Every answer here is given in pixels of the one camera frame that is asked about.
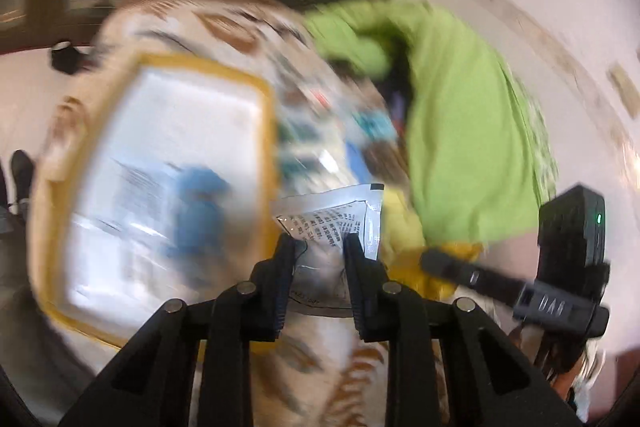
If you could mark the beige brown printed blanket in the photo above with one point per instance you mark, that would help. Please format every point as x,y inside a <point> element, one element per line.
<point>320,382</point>

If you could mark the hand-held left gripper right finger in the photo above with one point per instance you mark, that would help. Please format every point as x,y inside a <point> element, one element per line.
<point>358,279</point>

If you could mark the yellow-rimmed white storage box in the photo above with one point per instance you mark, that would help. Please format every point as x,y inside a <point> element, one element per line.
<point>165,142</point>

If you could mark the dark object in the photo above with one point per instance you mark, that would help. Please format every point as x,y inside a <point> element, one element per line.
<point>21,177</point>

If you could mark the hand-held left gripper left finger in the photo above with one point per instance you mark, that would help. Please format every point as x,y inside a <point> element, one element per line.
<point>281,279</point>

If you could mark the pile of small packets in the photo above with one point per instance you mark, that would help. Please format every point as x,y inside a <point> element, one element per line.
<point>325,122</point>

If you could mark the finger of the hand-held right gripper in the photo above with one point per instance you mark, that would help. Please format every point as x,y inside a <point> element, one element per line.
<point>465,276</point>

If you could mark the yellow cloth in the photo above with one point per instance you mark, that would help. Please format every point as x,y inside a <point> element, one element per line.
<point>407,232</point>

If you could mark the small black object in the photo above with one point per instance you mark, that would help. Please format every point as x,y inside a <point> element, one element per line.
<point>65,57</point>

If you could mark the white printed sachet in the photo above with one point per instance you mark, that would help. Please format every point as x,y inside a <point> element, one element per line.
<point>327,217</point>

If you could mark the green cloth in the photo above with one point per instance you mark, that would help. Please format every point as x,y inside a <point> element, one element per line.
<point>460,132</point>

